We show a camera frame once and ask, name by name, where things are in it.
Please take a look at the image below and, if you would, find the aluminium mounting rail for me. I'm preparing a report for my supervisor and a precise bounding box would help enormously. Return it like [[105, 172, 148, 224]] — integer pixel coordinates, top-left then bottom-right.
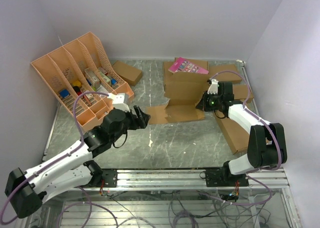
[[26, 168, 288, 191]]

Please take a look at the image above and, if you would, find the small brown box right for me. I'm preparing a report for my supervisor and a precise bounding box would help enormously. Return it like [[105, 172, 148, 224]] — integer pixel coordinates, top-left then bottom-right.
[[232, 85, 248, 101]]

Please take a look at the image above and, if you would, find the small printed carton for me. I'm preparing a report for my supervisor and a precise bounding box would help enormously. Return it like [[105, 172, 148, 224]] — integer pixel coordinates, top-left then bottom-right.
[[84, 68, 101, 89]]

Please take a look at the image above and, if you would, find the blue toy block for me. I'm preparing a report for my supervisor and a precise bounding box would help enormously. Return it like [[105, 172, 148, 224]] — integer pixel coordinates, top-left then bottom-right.
[[59, 89, 70, 99]]

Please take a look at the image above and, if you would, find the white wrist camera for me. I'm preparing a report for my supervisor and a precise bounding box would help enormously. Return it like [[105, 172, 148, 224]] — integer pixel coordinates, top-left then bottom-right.
[[108, 93, 130, 112], [207, 79, 219, 95]]

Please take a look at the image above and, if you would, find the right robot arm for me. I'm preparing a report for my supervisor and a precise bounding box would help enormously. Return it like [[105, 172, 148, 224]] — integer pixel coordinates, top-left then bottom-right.
[[196, 79, 288, 187]]

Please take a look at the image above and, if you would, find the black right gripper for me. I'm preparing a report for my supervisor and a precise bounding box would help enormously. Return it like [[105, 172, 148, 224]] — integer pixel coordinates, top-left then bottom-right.
[[196, 90, 223, 112]]

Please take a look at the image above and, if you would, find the large brown box under book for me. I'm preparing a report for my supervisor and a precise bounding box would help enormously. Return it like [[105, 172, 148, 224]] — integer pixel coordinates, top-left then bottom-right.
[[162, 57, 209, 75]]

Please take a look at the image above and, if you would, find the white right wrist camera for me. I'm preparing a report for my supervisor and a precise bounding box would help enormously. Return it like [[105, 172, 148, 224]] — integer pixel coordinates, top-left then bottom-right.
[[207, 79, 219, 95]]

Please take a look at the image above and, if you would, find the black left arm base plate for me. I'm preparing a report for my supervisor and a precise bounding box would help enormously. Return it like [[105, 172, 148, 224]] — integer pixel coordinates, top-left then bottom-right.
[[85, 169, 118, 188]]

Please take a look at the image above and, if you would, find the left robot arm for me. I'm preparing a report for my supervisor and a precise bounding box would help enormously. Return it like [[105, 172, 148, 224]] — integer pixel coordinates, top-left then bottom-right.
[[5, 106, 151, 219]]

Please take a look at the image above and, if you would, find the cardboard box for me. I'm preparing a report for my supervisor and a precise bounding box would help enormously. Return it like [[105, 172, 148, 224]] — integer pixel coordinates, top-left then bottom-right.
[[146, 72, 211, 124]]

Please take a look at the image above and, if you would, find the brown box back right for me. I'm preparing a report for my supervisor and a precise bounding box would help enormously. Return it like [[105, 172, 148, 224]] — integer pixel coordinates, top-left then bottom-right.
[[208, 64, 242, 84]]

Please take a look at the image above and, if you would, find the peach plastic file organizer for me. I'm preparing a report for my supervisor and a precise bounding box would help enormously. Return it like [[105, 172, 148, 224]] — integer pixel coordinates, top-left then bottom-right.
[[31, 32, 135, 131]]

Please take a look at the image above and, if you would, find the pink children's book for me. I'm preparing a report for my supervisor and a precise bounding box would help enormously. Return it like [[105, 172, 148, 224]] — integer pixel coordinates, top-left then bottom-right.
[[168, 57, 210, 75]]

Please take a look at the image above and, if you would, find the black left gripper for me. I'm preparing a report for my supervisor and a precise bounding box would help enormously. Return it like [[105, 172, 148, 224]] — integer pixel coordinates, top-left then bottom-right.
[[111, 105, 151, 142]]

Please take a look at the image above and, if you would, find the yellow toy block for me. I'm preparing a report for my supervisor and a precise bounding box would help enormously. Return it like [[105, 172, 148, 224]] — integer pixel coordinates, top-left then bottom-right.
[[72, 80, 82, 88]]

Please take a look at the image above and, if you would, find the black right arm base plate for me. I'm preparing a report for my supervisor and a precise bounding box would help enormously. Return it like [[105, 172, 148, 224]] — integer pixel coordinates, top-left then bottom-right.
[[205, 167, 249, 188]]

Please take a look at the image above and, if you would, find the small brown box by organizer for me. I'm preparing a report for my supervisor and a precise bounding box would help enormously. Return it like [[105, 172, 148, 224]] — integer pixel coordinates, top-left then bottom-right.
[[112, 60, 143, 86]]

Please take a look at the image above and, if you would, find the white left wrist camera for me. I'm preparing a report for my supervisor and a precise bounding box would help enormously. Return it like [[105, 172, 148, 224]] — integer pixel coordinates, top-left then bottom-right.
[[108, 93, 130, 112]]

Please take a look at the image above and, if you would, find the big brown box front right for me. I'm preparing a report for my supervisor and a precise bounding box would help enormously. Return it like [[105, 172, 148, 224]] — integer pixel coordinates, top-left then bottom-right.
[[214, 111, 249, 155]]

